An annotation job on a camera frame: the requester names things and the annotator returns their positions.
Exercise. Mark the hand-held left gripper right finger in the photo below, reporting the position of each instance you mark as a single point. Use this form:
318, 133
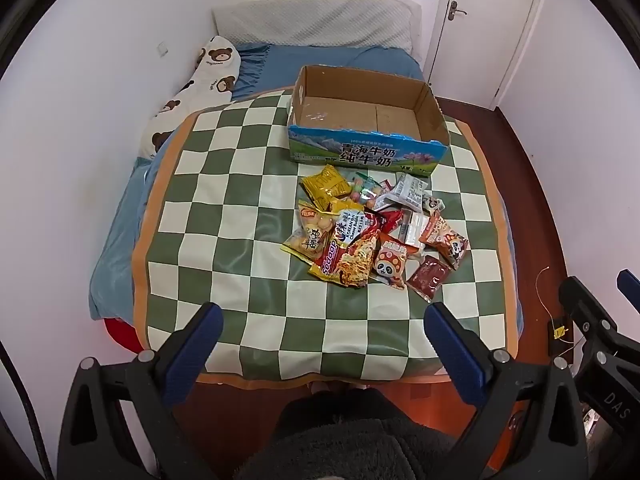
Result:
455, 355

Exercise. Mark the bear print pillow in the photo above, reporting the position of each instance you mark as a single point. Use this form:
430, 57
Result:
215, 62

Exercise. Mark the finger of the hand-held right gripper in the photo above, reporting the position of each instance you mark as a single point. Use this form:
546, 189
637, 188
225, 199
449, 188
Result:
631, 287
587, 310

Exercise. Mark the white textured pillow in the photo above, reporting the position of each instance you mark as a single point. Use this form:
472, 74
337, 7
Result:
310, 22

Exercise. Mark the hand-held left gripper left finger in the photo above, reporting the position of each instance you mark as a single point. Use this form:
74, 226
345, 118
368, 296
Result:
192, 355

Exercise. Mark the white door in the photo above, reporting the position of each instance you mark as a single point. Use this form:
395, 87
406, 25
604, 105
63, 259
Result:
490, 25

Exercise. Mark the yellow round puffs packet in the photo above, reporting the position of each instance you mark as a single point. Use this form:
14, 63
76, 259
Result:
312, 232

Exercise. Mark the white grey snack packet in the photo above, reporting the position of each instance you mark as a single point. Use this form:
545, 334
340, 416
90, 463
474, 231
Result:
407, 191

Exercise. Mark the cardboard box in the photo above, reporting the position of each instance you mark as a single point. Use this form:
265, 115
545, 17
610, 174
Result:
350, 110

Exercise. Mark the red noodle packet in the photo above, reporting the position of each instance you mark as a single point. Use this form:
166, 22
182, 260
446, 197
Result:
350, 255

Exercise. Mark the red object under bed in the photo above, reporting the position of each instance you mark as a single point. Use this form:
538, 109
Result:
122, 335

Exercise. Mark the small white snack packet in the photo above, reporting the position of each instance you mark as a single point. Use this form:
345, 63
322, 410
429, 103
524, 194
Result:
433, 204

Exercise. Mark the yellow black tag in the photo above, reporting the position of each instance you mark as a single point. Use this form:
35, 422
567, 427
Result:
558, 331

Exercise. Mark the orange paw print snack packet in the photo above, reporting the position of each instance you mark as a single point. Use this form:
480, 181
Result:
445, 240

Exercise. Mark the white wall socket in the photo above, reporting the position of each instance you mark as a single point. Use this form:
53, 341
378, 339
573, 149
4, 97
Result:
162, 49

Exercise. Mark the small red snack packet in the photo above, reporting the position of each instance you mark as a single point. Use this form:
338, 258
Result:
391, 220

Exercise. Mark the gold yellow snack packet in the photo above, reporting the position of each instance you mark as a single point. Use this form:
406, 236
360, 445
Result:
325, 185

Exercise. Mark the orange round panda snack packet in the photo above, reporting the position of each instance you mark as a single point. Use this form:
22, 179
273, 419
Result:
392, 265

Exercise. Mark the clear colourful candy packet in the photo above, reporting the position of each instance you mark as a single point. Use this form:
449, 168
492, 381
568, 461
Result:
364, 191

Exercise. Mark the dark brown snack packet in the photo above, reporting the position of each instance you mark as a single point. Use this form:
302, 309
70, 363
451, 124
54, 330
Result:
427, 277

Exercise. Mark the green white checkered blanket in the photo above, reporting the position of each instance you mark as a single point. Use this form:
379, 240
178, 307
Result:
240, 260

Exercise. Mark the blue bed sheet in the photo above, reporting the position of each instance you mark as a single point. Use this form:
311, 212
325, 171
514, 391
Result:
125, 220

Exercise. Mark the dark fuzzy clothing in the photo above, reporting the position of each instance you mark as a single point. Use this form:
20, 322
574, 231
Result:
350, 440

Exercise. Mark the silver snack packet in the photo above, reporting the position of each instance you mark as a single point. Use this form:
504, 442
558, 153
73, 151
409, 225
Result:
412, 230

